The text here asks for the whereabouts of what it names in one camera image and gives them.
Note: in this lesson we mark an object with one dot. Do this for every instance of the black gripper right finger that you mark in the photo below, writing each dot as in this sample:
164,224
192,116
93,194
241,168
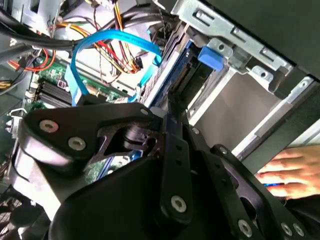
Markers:
250,195

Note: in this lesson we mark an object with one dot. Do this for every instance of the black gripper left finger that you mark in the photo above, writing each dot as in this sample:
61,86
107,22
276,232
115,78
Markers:
100,117

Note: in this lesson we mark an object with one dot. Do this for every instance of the person's bare hand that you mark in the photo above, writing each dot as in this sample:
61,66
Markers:
295,170

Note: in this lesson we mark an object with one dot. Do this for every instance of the hard disk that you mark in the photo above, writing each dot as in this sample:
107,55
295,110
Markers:
208,58

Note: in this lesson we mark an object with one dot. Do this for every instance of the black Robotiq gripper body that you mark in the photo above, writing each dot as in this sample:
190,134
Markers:
112,215

